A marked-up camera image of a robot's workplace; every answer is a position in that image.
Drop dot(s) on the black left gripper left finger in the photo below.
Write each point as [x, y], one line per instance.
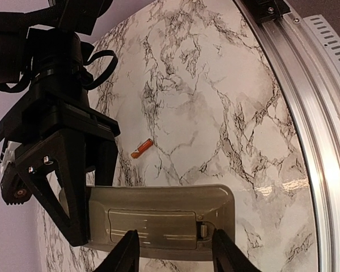
[124, 257]

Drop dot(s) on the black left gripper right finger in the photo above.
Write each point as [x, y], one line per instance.
[227, 257]

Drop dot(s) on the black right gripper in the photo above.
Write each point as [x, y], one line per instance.
[54, 169]

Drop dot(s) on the grey white remote control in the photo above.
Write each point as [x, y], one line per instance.
[173, 222]

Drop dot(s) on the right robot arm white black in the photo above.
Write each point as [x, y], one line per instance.
[42, 50]

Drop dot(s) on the orange battery near centre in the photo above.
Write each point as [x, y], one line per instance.
[142, 148]

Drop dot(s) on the front aluminium rail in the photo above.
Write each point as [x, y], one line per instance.
[304, 54]

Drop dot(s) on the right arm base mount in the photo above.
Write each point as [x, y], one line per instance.
[266, 10]

